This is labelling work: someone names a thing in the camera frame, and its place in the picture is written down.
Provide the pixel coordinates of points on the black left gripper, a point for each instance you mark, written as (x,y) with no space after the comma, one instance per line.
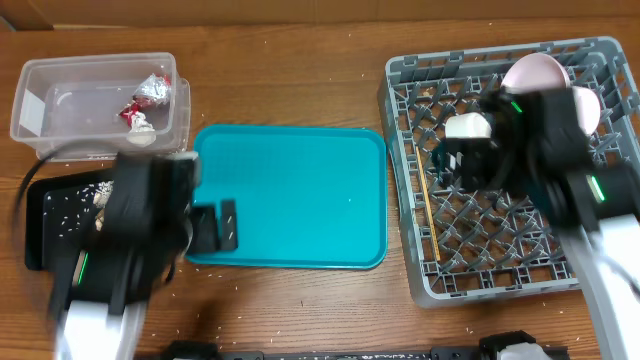
(206,240)

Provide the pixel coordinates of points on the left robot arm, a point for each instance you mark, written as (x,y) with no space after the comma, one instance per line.
(127,249)

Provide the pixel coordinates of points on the black bin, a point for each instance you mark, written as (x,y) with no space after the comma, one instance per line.
(37,256)

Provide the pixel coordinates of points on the rice and meat leftovers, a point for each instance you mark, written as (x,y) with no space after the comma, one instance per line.
(97,200)

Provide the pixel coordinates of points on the white bowl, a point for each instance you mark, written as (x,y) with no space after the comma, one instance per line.
(468,126)

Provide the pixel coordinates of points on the red foil snack wrapper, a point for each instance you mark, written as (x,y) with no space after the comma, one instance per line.
(152,92)

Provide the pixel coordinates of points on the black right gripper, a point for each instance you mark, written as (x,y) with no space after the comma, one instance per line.
(475,158)

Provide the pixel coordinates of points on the paper napkin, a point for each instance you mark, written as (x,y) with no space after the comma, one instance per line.
(141,131)

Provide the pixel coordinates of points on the clear plastic bin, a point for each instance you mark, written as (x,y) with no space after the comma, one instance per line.
(68,99)

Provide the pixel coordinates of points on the wooden chopstick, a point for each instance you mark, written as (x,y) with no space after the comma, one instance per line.
(426,196)

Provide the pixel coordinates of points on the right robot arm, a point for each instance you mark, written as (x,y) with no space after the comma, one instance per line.
(592,210)

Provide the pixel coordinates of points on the pink plate with food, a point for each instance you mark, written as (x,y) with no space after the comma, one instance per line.
(535,72)

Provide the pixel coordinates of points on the grey dishwasher rack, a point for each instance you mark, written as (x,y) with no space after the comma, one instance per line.
(491,244)

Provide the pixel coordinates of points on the teal serving tray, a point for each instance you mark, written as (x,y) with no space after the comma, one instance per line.
(304,197)

